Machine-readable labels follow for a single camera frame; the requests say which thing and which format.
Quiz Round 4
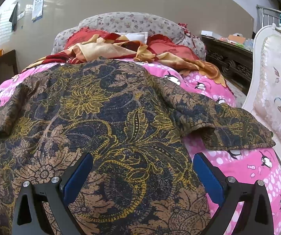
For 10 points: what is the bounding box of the dark floral batik garment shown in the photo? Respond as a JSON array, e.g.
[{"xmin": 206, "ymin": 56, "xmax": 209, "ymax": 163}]
[{"xmin": 0, "ymin": 58, "xmax": 277, "ymax": 235}]

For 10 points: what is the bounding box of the pink penguin bed blanket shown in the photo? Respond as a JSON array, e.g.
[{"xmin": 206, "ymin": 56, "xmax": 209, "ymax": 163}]
[{"xmin": 0, "ymin": 58, "xmax": 281, "ymax": 235}]

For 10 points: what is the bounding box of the white ornate upholstered chair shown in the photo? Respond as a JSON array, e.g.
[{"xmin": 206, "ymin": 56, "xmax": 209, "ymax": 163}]
[{"xmin": 243, "ymin": 24, "xmax": 281, "ymax": 164}]

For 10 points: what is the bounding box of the dark carved wooden cabinet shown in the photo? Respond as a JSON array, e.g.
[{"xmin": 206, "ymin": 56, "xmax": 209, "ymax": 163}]
[{"xmin": 201, "ymin": 36, "xmax": 253, "ymax": 94}]

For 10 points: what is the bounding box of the red and gold satin quilt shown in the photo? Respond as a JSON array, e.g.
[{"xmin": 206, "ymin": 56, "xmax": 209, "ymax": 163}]
[{"xmin": 23, "ymin": 27, "xmax": 227, "ymax": 87}]

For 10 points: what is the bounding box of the white small pillow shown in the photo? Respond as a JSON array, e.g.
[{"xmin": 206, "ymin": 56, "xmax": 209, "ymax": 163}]
[{"xmin": 118, "ymin": 32, "xmax": 149, "ymax": 44}]

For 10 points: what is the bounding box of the grey floral pillow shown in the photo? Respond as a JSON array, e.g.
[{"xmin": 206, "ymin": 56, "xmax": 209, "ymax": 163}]
[{"xmin": 51, "ymin": 12, "xmax": 206, "ymax": 61}]

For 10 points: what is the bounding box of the dark cloth hanging on wall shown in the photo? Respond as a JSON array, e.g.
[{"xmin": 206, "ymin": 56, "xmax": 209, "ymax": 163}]
[{"xmin": 9, "ymin": 3, "xmax": 18, "ymax": 32}]

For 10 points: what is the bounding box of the wall poster calendar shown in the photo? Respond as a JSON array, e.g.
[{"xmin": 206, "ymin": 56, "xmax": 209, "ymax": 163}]
[{"xmin": 32, "ymin": 0, "xmax": 44, "ymax": 22}]

